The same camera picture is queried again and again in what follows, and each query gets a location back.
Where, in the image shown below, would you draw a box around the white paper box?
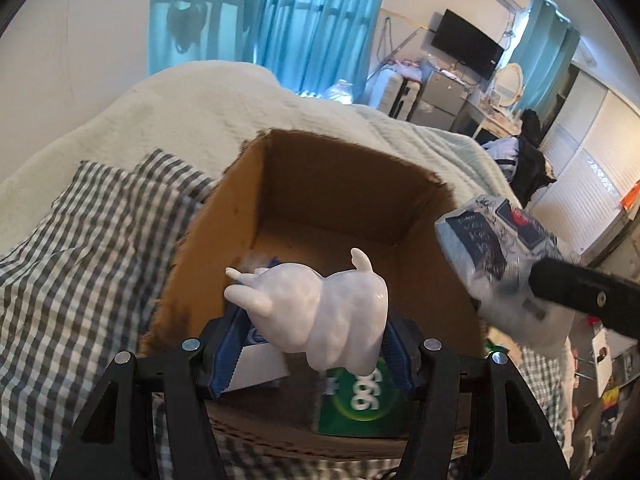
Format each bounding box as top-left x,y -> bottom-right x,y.
220,327 -> 292,395

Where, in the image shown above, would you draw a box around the white animal figurine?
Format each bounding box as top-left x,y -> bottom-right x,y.
223,247 -> 390,374

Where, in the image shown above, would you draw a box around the white wardrobe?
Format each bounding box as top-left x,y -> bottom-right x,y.
525,65 -> 640,262

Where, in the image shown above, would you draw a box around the green paper box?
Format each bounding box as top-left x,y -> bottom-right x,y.
312,357 -> 409,439

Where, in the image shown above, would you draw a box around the white low cabinet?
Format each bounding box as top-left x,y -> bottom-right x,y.
369,67 -> 407,120

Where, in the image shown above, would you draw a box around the black flat television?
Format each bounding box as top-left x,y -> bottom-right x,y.
431,8 -> 506,81

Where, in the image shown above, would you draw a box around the oval white vanity mirror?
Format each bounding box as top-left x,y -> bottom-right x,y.
492,63 -> 525,109

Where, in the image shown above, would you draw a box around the brown cardboard box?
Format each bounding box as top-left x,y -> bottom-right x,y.
139,129 -> 489,461

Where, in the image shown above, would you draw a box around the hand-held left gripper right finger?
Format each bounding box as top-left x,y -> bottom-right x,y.
382,310 -> 573,480

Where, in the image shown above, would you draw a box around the wide blue window curtain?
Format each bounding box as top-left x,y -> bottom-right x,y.
147,0 -> 394,104

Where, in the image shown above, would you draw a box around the striped white cloth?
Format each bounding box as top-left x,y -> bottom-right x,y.
481,137 -> 522,182

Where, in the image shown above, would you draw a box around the black hanging clothes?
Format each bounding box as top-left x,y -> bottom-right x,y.
500,109 -> 558,206

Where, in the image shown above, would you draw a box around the narrow blue curtain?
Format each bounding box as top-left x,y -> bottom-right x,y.
507,0 -> 581,117

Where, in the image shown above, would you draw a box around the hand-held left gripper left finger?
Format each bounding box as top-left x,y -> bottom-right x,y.
50,304 -> 252,480

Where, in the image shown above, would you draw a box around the grey mini fridge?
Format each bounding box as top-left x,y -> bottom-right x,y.
407,70 -> 472,134

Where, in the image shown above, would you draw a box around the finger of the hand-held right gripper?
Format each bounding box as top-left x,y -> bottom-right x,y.
528,257 -> 640,342

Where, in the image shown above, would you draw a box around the grey white checkered cloth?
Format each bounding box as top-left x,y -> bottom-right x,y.
0,147 -> 577,480

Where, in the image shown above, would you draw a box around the white vanity desk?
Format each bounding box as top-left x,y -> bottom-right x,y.
470,94 -> 522,144

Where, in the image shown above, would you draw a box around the cream fleece blanket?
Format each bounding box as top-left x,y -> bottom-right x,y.
0,60 -> 361,257

